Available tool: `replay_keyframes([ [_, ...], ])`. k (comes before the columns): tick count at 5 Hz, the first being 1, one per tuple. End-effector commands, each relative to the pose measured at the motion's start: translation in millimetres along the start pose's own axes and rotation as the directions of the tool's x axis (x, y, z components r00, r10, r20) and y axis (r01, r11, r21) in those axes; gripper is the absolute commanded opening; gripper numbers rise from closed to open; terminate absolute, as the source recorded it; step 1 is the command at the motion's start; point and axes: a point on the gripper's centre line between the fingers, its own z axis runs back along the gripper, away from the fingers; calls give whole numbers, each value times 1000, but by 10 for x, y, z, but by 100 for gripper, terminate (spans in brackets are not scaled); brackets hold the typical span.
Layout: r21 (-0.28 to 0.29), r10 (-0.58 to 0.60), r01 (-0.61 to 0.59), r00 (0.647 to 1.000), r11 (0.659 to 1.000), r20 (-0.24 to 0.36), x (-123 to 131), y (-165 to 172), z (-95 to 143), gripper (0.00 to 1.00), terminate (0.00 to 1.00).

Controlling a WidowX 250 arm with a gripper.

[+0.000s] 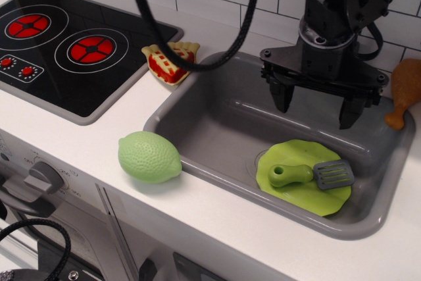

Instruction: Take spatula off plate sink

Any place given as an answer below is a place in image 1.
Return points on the green plastic plate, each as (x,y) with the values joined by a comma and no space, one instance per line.
(305,194)

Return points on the green toy lime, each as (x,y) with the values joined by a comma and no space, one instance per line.
(149,157)

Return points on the brown toy chicken drumstick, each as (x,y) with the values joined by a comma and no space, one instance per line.
(405,90)

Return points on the black toy stovetop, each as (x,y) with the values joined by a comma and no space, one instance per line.
(73,58)

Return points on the grey toy sink basin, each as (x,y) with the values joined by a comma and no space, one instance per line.
(222,122)

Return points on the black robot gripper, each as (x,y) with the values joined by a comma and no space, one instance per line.
(331,66)

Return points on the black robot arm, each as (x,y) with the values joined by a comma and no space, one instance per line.
(334,18)

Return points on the green and grey toy spatula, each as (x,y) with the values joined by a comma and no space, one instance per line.
(328,175)

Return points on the grey oven knob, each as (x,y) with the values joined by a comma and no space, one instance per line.
(44,178)

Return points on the toy cherry pie slice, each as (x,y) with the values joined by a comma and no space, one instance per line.
(163,68)

